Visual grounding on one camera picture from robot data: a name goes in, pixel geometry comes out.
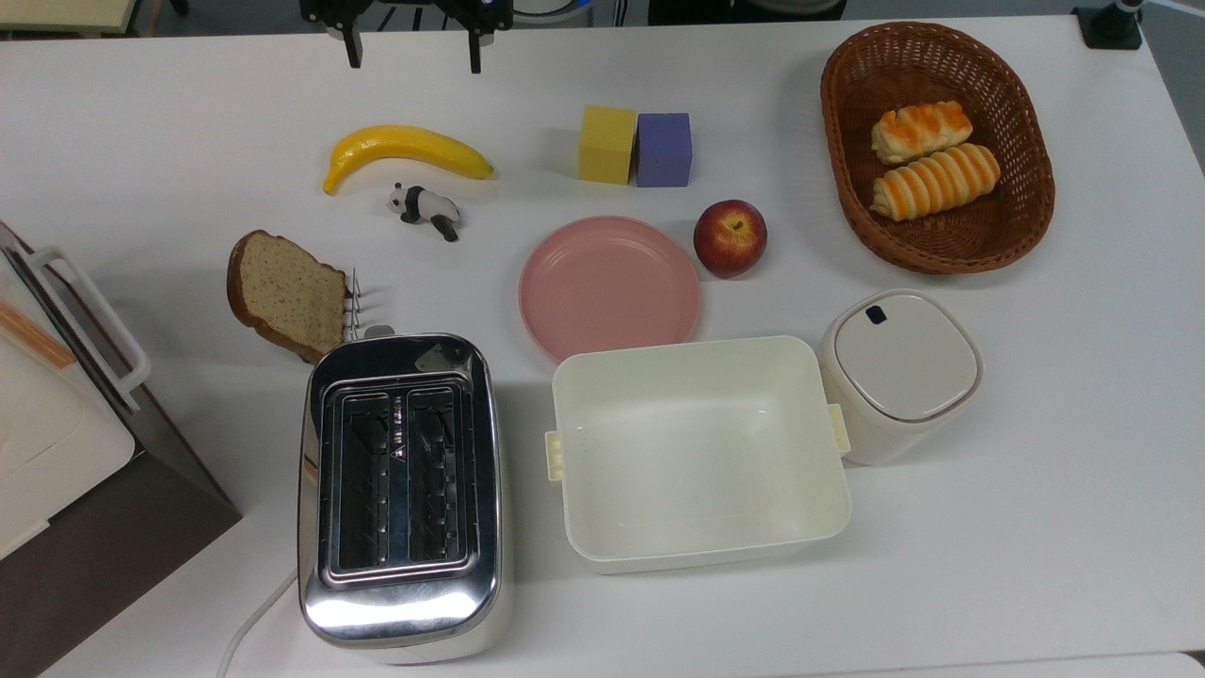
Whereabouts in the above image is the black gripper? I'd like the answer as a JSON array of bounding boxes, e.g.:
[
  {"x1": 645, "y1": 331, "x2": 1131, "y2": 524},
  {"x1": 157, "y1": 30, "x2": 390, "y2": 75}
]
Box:
[{"x1": 299, "y1": 0, "x2": 515, "y2": 75}]

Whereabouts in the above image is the brown bread slice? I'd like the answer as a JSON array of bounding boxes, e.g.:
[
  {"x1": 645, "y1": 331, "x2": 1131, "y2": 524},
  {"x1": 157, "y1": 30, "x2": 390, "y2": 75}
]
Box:
[{"x1": 226, "y1": 230, "x2": 352, "y2": 365}]

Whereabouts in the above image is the chrome two-slot toaster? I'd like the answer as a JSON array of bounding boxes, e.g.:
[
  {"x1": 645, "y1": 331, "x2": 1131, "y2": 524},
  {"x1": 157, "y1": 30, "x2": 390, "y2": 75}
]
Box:
[{"x1": 297, "y1": 332, "x2": 515, "y2": 666}]

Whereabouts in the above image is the short orange-striped bread roll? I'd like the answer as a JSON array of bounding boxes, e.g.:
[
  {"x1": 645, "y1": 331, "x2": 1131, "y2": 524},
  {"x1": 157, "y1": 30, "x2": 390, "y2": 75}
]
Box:
[{"x1": 870, "y1": 101, "x2": 974, "y2": 167}]

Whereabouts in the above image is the long orange-striped bread roll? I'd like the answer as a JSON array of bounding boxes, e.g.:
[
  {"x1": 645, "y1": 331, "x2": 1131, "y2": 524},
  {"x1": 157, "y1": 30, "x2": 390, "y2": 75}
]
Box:
[{"x1": 869, "y1": 143, "x2": 1002, "y2": 223}]

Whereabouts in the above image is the yellow banana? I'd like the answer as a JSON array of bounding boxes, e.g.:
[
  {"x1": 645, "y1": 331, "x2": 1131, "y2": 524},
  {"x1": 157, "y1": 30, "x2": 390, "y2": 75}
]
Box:
[{"x1": 322, "y1": 125, "x2": 496, "y2": 197}]

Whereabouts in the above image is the panda toy figure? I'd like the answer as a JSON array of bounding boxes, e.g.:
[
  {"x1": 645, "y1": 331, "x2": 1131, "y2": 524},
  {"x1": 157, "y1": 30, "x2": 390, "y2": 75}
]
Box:
[{"x1": 387, "y1": 182, "x2": 462, "y2": 243}]

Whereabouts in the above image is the yellow foam cube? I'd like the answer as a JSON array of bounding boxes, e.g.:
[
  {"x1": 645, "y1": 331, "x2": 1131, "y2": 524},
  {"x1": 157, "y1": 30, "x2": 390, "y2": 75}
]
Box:
[{"x1": 577, "y1": 105, "x2": 640, "y2": 186}]

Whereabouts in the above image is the purple foam cube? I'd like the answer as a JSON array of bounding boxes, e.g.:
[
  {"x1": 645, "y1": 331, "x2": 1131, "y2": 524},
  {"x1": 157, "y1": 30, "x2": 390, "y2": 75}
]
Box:
[{"x1": 635, "y1": 112, "x2": 694, "y2": 188}]

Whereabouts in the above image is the pink plate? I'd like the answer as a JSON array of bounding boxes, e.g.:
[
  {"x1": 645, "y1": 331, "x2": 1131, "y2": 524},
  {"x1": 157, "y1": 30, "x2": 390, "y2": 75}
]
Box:
[{"x1": 519, "y1": 216, "x2": 703, "y2": 363}]

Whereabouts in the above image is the yellow background table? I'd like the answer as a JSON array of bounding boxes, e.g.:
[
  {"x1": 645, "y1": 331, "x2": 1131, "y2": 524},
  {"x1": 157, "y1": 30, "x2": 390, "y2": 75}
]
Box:
[{"x1": 0, "y1": 0, "x2": 144, "y2": 37}]

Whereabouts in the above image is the red apple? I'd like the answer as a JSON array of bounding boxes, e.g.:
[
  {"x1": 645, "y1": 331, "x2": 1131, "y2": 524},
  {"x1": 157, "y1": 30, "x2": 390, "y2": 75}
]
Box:
[{"x1": 693, "y1": 199, "x2": 768, "y2": 280}]

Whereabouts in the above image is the cream plastic rectangular container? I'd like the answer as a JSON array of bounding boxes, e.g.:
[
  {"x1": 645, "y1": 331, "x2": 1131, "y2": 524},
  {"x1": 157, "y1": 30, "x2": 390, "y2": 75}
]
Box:
[{"x1": 544, "y1": 335, "x2": 854, "y2": 575}]

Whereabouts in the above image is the white lidded trash bin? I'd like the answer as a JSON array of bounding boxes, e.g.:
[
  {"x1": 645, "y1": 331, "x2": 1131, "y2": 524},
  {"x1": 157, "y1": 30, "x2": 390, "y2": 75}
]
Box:
[{"x1": 819, "y1": 288, "x2": 985, "y2": 467}]

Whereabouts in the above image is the brown wicker basket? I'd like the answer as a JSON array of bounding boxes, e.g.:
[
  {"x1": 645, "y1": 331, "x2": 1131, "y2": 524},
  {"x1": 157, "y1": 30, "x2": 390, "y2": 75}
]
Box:
[{"x1": 820, "y1": 22, "x2": 1056, "y2": 276}]

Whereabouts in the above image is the wire toast rack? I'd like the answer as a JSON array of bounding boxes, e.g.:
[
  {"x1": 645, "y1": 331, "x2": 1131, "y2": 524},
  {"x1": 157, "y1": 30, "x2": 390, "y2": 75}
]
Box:
[{"x1": 343, "y1": 267, "x2": 397, "y2": 343}]

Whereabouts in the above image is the white oven with handle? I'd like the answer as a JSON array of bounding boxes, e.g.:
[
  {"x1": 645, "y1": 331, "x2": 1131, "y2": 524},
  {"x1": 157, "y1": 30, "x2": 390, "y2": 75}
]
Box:
[{"x1": 0, "y1": 220, "x2": 243, "y2": 678}]

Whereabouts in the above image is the white toaster power cable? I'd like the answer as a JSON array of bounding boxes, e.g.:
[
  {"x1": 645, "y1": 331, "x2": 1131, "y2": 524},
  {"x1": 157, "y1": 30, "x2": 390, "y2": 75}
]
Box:
[{"x1": 216, "y1": 569, "x2": 300, "y2": 678}]

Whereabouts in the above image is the black camera stand base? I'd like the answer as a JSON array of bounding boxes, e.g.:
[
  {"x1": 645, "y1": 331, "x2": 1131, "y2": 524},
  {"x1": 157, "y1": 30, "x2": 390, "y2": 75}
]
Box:
[{"x1": 1073, "y1": 0, "x2": 1146, "y2": 51}]

